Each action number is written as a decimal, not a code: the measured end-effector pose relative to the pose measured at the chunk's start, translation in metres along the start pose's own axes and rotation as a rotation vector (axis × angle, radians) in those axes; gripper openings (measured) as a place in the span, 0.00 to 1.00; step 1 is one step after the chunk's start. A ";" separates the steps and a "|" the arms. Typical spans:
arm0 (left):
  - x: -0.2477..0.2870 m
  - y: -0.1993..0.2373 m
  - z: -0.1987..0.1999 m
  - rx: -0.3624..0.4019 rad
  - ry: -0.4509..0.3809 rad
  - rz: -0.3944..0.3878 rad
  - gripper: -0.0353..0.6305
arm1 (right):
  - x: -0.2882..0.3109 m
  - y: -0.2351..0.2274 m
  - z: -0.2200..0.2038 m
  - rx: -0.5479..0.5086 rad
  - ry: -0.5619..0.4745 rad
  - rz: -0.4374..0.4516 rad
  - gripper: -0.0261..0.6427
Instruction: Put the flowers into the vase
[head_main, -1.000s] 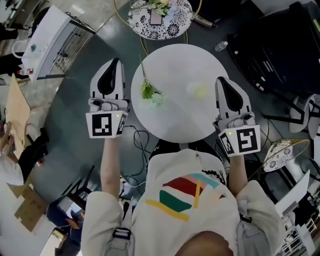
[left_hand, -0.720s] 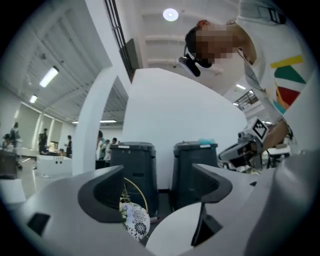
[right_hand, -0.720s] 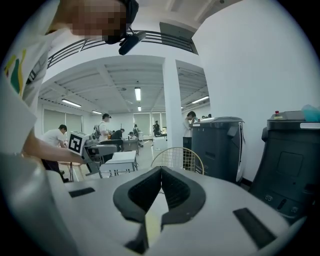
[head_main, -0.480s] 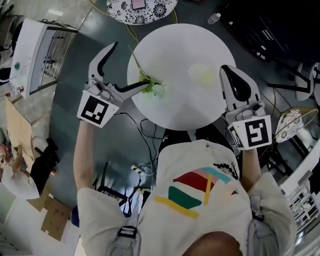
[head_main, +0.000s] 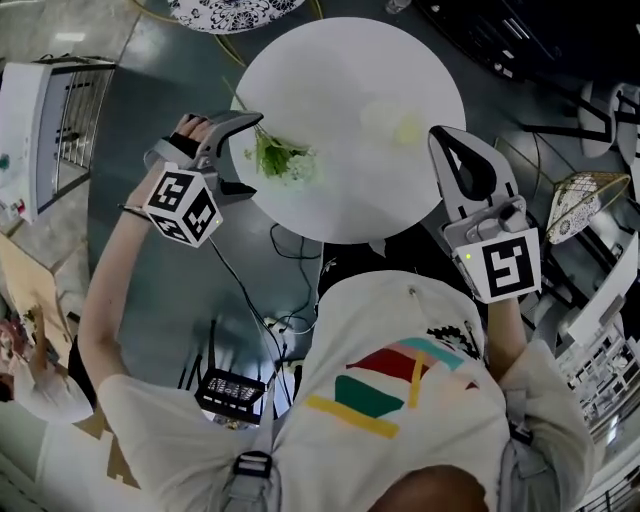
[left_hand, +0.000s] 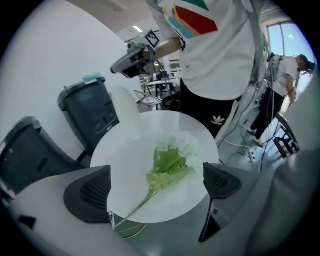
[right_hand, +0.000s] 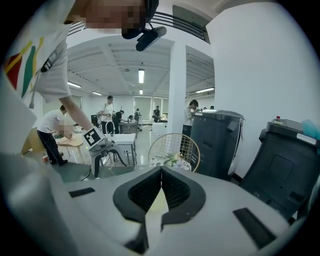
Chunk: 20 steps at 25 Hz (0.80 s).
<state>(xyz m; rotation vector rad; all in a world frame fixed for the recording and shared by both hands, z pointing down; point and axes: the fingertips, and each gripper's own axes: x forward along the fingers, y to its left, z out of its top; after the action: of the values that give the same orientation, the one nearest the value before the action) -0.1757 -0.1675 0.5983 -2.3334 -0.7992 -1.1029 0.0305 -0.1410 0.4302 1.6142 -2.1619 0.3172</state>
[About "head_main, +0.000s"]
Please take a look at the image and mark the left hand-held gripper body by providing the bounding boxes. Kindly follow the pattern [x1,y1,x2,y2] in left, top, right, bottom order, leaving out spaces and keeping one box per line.
[142,138,236,249]

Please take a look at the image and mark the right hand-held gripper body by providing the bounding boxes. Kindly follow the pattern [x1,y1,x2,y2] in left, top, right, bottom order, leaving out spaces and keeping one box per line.
[438,194,544,304]

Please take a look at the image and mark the white flowers green leaves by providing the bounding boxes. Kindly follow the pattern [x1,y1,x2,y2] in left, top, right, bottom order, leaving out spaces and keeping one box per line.
[222,77,321,184]

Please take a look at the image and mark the person's right forearm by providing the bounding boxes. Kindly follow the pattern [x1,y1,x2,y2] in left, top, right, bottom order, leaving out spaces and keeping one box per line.
[481,296,532,382]

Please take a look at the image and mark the person's left forearm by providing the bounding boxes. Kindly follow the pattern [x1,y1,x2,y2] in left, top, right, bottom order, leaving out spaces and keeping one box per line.
[77,184,154,351]

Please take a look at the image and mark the person's left hand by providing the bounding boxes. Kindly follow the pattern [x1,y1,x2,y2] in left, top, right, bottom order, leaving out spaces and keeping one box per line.
[169,112,212,159]

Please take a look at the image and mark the black wrist band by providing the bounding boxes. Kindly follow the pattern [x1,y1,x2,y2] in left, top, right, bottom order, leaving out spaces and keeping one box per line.
[118,201,152,222]

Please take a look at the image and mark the white round table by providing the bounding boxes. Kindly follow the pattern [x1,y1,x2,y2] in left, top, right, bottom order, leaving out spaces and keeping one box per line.
[230,16,467,246]

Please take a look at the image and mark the white flat panel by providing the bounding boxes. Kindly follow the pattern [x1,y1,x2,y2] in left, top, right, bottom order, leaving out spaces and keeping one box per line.
[564,238,640,352]

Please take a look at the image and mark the white chair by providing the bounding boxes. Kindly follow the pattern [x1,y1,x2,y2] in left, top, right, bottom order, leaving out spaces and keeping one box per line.
[577,81,620,160]

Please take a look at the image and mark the floral patterned round stand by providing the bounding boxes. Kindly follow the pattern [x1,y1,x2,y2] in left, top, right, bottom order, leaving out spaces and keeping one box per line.
[130,0,324,69]

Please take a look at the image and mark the person's black trousers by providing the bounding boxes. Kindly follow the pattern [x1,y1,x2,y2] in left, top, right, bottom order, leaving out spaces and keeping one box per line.
[316,224,427,302]

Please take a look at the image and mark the white shelf rack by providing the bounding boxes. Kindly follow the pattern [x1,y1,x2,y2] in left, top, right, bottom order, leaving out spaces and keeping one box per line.
[553,319,640,437]

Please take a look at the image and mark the white metal cabinet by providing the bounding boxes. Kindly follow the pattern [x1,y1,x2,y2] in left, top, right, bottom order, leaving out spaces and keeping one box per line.
[0,56,118,227]

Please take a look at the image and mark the beige board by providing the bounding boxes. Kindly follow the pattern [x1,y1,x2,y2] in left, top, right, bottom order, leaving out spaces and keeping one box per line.
[0,231,72,352]

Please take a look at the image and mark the small black device on floor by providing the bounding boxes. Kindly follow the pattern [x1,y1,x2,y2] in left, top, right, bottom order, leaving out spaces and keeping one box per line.
[193,366,268,427]

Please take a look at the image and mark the white printed t-shirt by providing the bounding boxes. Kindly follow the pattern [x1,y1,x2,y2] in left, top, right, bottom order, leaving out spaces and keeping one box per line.
[97,269,597,512]

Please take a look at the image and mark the gold wire basket stand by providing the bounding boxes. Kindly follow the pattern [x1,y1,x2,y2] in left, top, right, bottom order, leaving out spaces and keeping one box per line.
[544,171,633,247]

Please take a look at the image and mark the black floor cable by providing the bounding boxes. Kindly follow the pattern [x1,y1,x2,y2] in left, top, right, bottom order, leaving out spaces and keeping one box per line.
[268,221,324,262]

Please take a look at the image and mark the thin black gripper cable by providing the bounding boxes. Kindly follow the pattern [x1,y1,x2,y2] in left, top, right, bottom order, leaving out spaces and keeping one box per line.
[206,236,302,417]

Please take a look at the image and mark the grey backpack strap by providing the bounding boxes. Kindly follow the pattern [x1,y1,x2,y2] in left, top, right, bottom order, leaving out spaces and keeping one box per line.
[226,448,277,512]
[498,388,537,512]

